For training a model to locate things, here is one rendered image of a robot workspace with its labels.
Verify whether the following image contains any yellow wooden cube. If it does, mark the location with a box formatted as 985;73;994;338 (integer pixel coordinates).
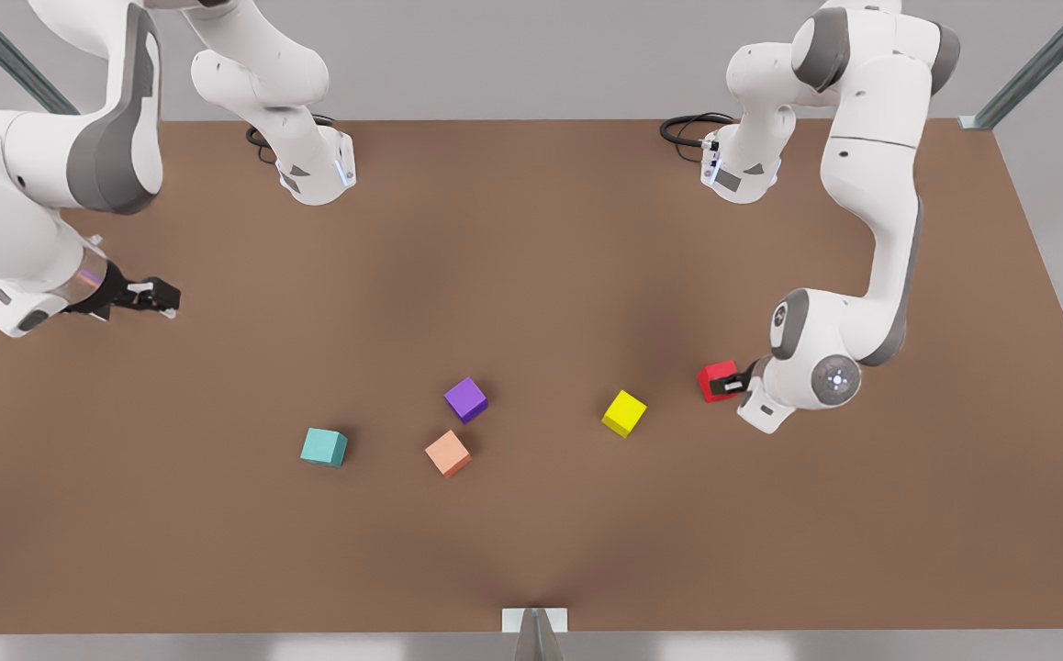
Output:
601;389;649;439

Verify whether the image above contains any black cable loop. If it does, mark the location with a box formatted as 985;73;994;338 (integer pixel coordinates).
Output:
246;115;338;167
659;113;738;165

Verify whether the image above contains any red wooden cube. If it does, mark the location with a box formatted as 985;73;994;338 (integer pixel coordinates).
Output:
698;360;741;404

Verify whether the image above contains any teal wooden cube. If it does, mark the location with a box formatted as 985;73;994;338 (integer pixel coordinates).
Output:
300;428;349;469

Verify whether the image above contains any orange wooden cube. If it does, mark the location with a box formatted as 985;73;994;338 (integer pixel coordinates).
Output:
425;430;473;479

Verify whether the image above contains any purple wooden cube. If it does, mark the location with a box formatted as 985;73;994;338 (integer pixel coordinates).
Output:
443;376;489;425

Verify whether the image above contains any silver frame post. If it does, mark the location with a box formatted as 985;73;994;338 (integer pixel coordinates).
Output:
502;607;569;661
958;0;1063;131
0;0;81;117

